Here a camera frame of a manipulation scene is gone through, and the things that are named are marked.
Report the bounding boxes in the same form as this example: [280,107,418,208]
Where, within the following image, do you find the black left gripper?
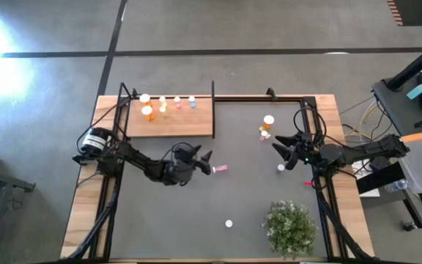
[161,144,213,187]

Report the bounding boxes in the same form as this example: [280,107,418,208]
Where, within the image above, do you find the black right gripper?
[271,131,333,171]

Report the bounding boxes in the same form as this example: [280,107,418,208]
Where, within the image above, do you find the large orange pill bottle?
[139,93,154,109]
[262,114,275,132]
[141,105,156,122]

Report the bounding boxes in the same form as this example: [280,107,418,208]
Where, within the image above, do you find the wooden shelf board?
[125,96,215,140]

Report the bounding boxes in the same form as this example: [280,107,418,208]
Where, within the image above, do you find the grey table mat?
[108,100,328,260]

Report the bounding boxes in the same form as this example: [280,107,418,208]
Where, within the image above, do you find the white paper sheet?
[352,160,380,199]

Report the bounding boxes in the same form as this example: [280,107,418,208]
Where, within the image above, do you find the artificial green bushy plant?
[261,199,319,261]

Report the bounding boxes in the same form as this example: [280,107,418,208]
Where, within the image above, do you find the black desk leg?
[355,161,422,230]

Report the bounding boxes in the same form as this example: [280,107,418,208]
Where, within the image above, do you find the clear water bottle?
[384,178,410,194]

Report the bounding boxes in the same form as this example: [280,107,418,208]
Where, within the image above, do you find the dark grey side desk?
[371,67,422,137]

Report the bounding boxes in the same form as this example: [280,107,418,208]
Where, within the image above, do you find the small black box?
[72,153,97,166]

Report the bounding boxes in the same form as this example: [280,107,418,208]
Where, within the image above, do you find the light blue card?
[406,84,422,101]

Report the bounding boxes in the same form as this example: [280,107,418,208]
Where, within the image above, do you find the thick black pole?
[385,35,422,92]

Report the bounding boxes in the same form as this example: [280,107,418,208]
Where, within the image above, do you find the black floor mat striped edge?
[385,0,422,27]

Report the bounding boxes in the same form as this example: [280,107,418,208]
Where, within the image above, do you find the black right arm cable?
[292,106,328,148]

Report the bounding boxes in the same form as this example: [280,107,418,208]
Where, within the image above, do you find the thin black shelf end frame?
[210,79,216,139]

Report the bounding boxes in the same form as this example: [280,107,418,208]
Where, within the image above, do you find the black table frame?
[57,82,379,264]

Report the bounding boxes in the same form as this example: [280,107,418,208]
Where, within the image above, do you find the yellow cable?
[344,100,393,142]

